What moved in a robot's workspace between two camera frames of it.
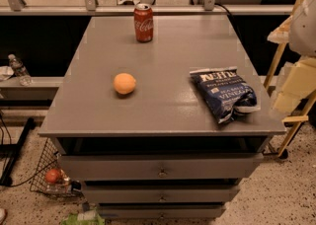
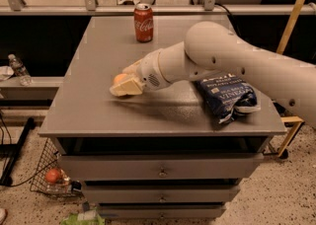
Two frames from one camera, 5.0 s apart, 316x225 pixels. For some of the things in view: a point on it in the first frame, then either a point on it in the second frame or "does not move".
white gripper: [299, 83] to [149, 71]
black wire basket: [50, 178] does not move
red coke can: [143, 23] does not move
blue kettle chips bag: [225, 93] does not move
